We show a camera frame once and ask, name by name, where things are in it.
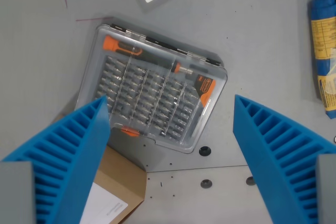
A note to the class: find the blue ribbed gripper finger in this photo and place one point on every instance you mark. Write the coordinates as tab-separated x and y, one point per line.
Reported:
275	155
71	155

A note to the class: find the brown cardboard box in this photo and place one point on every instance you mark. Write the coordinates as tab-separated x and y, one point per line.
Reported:
120	174

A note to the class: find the white paper label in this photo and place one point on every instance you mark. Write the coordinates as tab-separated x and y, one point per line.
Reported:
102	205

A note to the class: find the clear screwdriver bit set case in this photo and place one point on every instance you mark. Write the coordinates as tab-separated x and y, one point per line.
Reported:
155	87

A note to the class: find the blue cloth roll yellow label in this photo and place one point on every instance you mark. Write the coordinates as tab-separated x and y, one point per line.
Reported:
324	51

